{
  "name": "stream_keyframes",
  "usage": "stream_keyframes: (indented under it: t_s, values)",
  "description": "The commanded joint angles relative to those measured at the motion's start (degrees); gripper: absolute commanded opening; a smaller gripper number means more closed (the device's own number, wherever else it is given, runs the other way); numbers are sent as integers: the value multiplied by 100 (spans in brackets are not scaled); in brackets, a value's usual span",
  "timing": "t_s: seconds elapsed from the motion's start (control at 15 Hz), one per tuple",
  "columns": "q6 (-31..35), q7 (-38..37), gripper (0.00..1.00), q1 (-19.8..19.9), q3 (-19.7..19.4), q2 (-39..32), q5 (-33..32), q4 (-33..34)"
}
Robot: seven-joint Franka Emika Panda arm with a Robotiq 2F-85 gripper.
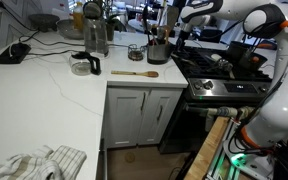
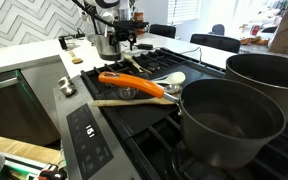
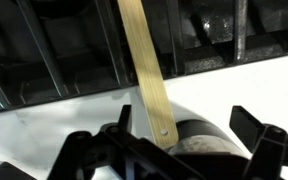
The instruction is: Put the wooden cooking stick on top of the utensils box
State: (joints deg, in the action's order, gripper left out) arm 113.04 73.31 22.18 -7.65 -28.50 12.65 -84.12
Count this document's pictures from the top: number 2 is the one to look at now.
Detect saucepan with orange handle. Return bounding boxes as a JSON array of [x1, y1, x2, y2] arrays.
[[97, 70, 288, 170]]

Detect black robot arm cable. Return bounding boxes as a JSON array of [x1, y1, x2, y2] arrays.
[[71, 0, 120, 30]]

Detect steel stove knob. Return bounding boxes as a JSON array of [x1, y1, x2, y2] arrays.
[[57, 75, 78, 98]]

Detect light wooden cooking stick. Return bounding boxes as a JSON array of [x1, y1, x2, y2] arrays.
[[121, 51, 154, 76]]

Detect orange jar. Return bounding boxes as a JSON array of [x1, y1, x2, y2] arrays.
[[133, 11, 146, 36]]

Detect flat wooden spatula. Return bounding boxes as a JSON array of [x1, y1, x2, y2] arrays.
[[91, 96, 176, 108]]

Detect large dark stock pot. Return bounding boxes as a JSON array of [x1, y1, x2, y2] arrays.
[[224, 53, 288, 123]]

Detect food on dining table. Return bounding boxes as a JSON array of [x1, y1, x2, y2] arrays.
[[239, 35, 270, 47]]

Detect wide black dining chair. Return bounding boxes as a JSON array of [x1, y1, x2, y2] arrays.
[[189, 32, 242, 55]]

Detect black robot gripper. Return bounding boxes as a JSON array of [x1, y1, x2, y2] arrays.
[[109, 19, 150, 51]]

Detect red can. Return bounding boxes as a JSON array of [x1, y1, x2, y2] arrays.
[[250, 24, 261, 37]]

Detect white window blinds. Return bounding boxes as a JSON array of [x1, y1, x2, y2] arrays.
[[166, 0, 201, 25]]

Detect white plastic spoon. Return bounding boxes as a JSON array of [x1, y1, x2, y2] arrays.
[[151, 70, 187, 87]]

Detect grey chair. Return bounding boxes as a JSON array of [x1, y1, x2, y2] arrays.
[[207, 23, 226, 37]]

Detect black gas stove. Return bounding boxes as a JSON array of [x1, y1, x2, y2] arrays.
[[52, 47, 288, 180]]

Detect red and black tool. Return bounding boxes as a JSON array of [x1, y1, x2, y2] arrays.
[[33, 162, 69, 180]]

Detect small steel measuring spoon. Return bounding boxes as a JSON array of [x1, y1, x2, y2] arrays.
[[163, 83, 184, 95]]

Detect small black countertop device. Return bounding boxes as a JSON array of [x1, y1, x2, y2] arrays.
[[58, 34, 69, 51]]

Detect steel utensil holder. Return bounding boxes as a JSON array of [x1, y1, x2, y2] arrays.
[[93, 33, 123, 62]]

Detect small wooden brush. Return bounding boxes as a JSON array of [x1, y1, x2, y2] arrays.
[[66, 50, 85, 65]]

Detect thin black cable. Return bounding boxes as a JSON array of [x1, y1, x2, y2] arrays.
[[152, 46, 204, 65]]

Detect steel measuring cup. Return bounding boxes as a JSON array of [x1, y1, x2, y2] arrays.
[[117, 86, 138, 101]]

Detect steel dishwasher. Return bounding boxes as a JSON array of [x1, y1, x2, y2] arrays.
[[0, 68, 62, 147]]

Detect black power adapter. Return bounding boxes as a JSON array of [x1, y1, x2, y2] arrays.
[[136, 42, 155, 51]]

